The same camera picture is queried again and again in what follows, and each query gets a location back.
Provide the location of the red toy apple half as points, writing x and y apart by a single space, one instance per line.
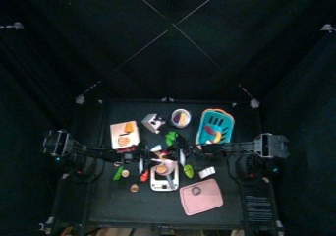
161 155

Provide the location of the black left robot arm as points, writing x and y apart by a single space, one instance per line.
92 151

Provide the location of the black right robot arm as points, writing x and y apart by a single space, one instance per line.
236 146

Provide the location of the wooden egg cup half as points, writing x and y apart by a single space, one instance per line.
133 188

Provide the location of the white plate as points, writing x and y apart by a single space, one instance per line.
171 165

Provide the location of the white toy mushroom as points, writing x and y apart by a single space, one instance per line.
156 147

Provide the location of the tan round toy piece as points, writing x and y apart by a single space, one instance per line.
161 169

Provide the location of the green toy lettuce leaf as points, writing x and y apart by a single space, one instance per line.
171 136

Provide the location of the green toy lime slice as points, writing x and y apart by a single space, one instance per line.
188 171

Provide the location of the orange toy carrot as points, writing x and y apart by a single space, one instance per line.
144 176

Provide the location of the beige toy egg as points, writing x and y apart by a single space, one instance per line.
117 164

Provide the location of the cream round toy slice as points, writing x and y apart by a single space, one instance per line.
125 173

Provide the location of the orange round toy slice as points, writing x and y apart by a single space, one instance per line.
124 140

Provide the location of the green toy pea pod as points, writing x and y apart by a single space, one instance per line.
117 173

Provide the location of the yellow toy banana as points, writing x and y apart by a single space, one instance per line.
217 137

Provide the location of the small white bowl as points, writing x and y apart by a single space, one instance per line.
180 123

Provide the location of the red toy chili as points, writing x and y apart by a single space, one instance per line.
211 129

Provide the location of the small white block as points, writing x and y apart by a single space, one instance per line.
207 172

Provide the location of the white grey toy toaster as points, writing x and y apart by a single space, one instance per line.
152 122

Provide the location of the yellow orange toy pepper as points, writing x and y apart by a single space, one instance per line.
128 127

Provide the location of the purple toy food piece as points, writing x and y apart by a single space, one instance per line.
176 117

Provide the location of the yellow toy food piece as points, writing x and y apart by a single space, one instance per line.
184 118

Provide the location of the teal basket with orange rim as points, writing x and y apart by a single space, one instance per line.
224 118

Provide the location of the pink cutting board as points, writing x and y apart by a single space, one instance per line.
205 202

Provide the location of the black panel with white text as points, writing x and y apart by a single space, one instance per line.
257 208

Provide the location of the silver frame bracket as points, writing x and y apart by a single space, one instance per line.
327 27
255 103
167 99
16 26
80 99

